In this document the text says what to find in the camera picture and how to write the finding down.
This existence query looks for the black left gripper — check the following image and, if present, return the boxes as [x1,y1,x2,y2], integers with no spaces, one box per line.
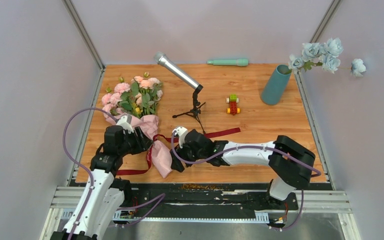
[118,126,154,157]

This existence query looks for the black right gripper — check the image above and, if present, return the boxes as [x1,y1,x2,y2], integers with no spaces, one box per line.
[170,141,207,172]

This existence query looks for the dark red printed ribbon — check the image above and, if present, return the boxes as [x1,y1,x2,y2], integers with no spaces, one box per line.
[116,127,241,176]

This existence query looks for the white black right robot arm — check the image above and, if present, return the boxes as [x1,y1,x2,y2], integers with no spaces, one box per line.
[169,126,321,209]

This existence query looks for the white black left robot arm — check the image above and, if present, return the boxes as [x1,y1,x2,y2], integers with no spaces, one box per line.
[50,125,153,240]

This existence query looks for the teal cylindrical vase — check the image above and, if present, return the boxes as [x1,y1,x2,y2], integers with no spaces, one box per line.
[261,64,292,106]

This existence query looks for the light blue artificial flowers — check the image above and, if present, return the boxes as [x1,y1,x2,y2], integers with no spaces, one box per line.
[286,37,367,78]

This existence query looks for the black microphone tripod stand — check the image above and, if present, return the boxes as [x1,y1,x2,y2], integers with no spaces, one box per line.
[172,84,206,134]

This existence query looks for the toy brick car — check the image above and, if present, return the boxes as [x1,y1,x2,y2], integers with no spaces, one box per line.
[226,94,241,116]

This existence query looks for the silver microphone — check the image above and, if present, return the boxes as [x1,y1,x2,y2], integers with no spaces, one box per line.
[153,51,203,92]

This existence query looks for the mint green toy microphone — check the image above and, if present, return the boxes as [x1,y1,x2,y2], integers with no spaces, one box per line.
[206,58,249,67]

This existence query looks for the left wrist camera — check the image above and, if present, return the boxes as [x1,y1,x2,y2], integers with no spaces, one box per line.
[115,114,134,134]

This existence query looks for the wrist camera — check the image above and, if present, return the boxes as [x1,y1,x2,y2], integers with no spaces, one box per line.
[115,114,134,134]
[172,126,189,148]

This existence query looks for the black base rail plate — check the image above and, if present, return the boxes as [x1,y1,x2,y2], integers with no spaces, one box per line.
[122,183,334,221]

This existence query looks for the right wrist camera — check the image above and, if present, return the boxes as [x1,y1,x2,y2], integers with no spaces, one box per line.
[172,126,189,148]

